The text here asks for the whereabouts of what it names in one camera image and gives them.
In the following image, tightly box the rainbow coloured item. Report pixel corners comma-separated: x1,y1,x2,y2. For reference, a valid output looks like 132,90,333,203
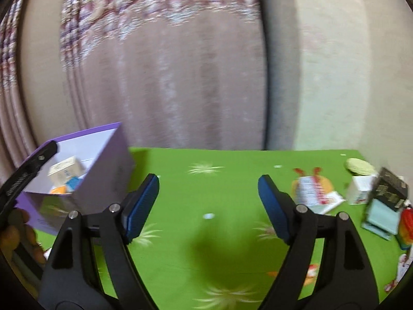
396,208,413,251

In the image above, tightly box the green printed tablecloth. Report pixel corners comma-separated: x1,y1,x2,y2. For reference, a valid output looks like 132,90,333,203
34,147,408,310

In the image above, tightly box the person's left hand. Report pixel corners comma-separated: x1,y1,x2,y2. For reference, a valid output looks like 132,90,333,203
1,208,46,265

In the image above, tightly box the small white box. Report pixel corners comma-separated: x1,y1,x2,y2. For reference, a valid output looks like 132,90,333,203
345,175,376,205

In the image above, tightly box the beige tall carton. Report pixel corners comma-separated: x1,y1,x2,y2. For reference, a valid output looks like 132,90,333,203
47,156,85,187

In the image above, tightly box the round green lid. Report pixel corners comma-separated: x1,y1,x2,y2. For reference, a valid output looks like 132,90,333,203
344,158,376,176

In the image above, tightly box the orange item in box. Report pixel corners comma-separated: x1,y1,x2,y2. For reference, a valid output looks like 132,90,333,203
49,185,68,195

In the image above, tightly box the light blue box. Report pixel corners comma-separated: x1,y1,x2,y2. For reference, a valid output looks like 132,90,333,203
361,199,402,241

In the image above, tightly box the red and white box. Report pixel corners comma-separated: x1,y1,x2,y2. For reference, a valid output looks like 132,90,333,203
295,176,328,206

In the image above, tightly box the pink embroidered curtain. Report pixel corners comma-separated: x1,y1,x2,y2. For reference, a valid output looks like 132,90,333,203
1,0,267,180

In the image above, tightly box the blue item in box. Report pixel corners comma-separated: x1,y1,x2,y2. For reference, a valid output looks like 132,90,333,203
64,176,83,193

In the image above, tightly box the flat white card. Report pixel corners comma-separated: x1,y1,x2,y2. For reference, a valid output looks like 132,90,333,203
312,191,345,215

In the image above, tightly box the black box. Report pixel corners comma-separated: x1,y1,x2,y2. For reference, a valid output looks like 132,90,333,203
369,167,409,211

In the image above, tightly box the purple cardboard storage box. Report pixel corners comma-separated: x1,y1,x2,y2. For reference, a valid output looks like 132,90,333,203
17,122,135,235

